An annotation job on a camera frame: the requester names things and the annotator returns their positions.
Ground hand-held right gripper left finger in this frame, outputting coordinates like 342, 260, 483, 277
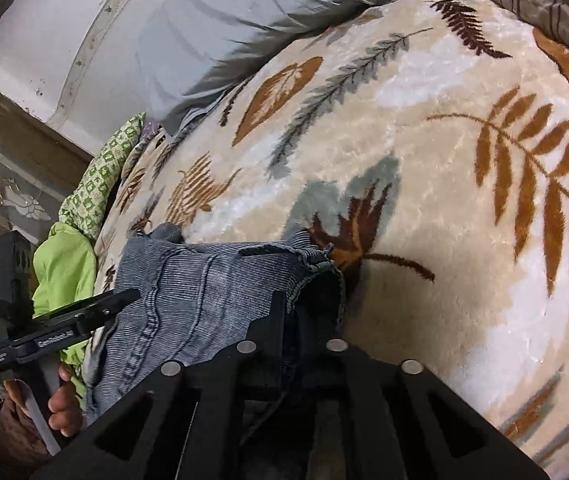
32, 290, 287, 480

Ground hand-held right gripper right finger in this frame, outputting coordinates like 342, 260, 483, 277
297, 304, 551, 480

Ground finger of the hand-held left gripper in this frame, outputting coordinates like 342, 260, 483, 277
32, 287, 142, 323

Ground blue denim pants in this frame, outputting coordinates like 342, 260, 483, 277
82, 222, 347, 426

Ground person's left forearm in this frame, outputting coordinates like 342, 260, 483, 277
0, 379, 54, 470

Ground person's left hand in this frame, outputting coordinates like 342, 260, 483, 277
47, 362, 85, 438

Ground plain green cloth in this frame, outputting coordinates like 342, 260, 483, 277
32, 222, 98, 396

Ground green patterned cloth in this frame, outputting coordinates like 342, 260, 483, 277
58, 112, 148, 238

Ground leaf print blanket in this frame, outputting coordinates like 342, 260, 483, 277
84, 0, 569, 480

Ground light grey pillow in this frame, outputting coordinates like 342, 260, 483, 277
134, 0, 430, 136

